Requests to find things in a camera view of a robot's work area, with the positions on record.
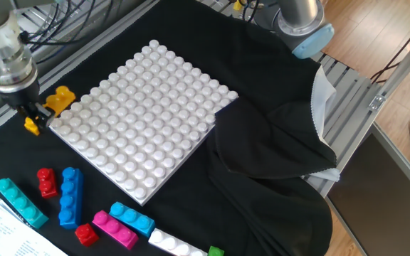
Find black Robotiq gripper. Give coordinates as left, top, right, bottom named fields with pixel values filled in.
left=0, top=83, right=56, bottom=129

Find yellow four-stud block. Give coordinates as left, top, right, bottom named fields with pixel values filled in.
left=23, top=85, right=77, bottom=137

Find red two-stud block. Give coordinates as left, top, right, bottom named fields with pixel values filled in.
left=36, top=167, right=59, bottom=199

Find blue four-stud block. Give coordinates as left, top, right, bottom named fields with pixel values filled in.
left=58, top=166, right=85, bottom=230

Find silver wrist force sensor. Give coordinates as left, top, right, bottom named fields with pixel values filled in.
left=0, top=46, right=38, bottom=94

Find teal four-stud block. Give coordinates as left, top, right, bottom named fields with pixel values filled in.
left=0, top=177, right=50, bottom=230

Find white studded baseplate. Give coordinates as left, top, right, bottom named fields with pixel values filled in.
left=49, top=38, right=239, bottom=206

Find white printed paper sheet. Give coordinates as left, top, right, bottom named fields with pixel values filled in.
left=0, top=201, right=69, bottom=256

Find small red block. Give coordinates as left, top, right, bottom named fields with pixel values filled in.
left=74, top=223, right=100, bottom=247

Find pink three-stud block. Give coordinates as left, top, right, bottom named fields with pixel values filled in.
left=92, top=210, right=140, bottom=250

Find light blue three-stud block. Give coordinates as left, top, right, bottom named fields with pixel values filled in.
left=109, top=201, right=156, bottom=238

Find white four-stud block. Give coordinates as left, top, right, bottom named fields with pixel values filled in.
left=147, top=228, right=209, bottom=256

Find black cloth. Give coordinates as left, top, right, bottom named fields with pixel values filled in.
left=0, top=0, right=337, bottom=256

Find white cloth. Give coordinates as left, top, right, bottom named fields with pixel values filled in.
left=303, top=65, right=341, bottom=182

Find dark flat panel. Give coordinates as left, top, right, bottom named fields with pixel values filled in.
left=325, top=122, right=410, bottom=256

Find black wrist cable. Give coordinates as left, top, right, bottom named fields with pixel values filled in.
left=19, top=0, right=98, bottom=65

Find black base cable loops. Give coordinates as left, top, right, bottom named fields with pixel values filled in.
left=242, top=0, right=265, bottom=22

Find metal corner bracket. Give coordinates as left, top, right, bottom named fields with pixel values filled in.
left=368, top=94, right=386, bottom=112

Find dark floor cable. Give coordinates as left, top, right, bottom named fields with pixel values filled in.
left=370, top=12, right=410, bottom=85

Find aluminium frame post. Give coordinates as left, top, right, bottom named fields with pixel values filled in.
left=368, top=21, right=410, bottom=113

